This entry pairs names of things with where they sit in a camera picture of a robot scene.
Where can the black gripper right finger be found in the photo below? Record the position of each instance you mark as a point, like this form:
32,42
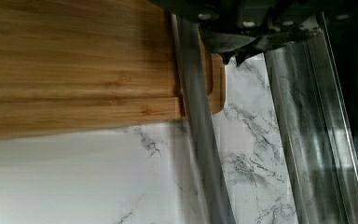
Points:
270,42

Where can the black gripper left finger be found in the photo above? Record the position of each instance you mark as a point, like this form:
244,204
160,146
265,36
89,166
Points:
227,46

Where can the bamboo cutting board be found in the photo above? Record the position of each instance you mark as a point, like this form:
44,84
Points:
70,65

